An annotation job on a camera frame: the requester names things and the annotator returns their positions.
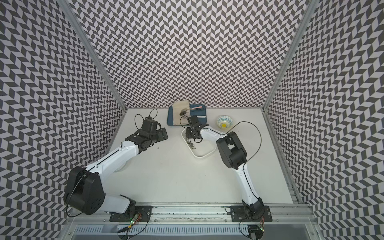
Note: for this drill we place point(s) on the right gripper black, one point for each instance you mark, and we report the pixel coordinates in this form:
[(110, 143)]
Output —
[(188, 133)]

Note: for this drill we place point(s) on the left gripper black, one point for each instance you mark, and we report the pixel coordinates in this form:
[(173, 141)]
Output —
[(162, 137)]

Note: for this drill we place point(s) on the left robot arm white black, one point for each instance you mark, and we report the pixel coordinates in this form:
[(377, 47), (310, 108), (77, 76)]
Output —
[(84, 189)]

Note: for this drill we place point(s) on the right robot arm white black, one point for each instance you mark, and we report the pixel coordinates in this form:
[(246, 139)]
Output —
[(234, 156)]

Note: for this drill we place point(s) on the pile of wing nuts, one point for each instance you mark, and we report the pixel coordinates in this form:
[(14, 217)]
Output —
[(190, 144)]

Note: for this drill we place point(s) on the white storage box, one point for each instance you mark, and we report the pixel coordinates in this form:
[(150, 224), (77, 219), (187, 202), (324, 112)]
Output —
[(203, 149)]

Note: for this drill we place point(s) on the blue tray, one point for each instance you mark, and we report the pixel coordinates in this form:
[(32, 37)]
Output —
[(198, 110)]

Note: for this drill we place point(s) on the beige folded cloth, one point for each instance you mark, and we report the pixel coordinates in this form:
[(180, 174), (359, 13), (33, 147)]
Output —
[(179, 110)]

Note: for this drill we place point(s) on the patterned small bowl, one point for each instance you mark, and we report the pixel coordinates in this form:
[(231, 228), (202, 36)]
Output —
[(225, 122)]

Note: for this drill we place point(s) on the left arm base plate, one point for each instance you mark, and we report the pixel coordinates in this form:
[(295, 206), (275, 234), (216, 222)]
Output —
[(144, 211)]

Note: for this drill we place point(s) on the aluminium front rail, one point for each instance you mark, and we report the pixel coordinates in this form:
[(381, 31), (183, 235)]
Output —
[(227, 213)]

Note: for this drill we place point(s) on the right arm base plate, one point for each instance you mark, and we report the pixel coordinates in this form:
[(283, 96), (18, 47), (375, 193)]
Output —
[(242, 214)]

